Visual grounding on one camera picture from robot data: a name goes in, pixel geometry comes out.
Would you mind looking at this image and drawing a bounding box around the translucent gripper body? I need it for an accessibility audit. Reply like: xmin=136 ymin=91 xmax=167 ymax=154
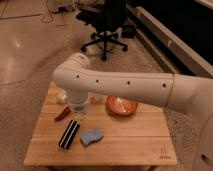
xmin=69 ymin=102 xmax=89 ymax=120

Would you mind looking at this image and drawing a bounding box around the black striped eraser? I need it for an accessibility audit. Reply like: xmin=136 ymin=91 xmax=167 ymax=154
xmin=58 ymin=120 xmax=80 ymax=150

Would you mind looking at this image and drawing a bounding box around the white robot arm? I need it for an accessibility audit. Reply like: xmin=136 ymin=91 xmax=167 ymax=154
xmin=53 ymin=53 xmax=213 ymax=171

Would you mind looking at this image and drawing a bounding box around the clear plastic cup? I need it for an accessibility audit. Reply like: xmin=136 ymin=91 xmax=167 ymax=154
xmin=90 ymin=94 xmax=103 ymax=103

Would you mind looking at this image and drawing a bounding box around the orange ceramic bowl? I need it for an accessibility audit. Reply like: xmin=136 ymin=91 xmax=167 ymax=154
xmin=106 ymin=96 xmax=138 ymax=116

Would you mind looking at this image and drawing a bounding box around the blue sponge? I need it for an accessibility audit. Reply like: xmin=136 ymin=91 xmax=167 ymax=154
xmin=80 ymin=128 xmax=104 ymax=146

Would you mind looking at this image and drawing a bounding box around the wooden table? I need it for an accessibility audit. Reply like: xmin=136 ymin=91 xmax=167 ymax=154
xmin=24 ymin=83 xmax=177 ymax=166

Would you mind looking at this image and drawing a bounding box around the black box on floor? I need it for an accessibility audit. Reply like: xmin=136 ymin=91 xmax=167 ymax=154
xmin=121 ymin=25 xmax=136 ymax=38

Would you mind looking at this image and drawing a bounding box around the black office chair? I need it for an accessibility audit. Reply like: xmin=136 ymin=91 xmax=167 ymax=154
xmin=76 ymin=0 xmax=128 ymax=61

